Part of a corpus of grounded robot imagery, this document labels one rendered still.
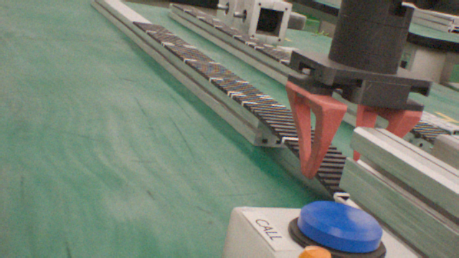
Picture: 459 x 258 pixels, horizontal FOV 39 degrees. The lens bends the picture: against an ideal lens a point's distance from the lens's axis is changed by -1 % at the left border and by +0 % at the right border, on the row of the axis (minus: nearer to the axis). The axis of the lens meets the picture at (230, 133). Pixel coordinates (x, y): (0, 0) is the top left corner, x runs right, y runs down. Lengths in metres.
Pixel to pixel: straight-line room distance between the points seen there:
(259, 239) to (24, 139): 0.30
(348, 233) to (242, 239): 0.05
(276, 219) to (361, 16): 0.23
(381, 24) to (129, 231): 0.24
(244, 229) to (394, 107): 0.24
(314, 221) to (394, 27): 0.24
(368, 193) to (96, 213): 0.18
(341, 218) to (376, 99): 0.22
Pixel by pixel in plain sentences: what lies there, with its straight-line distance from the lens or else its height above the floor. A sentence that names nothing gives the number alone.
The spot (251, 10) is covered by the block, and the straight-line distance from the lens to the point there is 1.43.
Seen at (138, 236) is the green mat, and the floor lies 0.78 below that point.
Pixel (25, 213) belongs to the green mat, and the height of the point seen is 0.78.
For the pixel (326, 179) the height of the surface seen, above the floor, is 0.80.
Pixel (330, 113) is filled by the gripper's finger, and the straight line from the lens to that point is 0.49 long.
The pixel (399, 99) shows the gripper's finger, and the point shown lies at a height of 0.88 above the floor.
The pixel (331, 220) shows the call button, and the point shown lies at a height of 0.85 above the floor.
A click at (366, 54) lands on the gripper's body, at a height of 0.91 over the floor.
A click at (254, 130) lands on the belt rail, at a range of 0.66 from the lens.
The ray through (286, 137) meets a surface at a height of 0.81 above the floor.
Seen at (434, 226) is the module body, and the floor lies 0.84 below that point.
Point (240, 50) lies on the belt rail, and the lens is 1.18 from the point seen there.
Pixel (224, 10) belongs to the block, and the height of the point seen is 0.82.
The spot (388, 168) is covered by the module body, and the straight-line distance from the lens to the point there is 0.42.
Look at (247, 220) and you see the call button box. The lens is 0.32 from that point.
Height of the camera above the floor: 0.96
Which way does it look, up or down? 16 degrees down
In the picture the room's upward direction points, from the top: 12 degrees clockwise
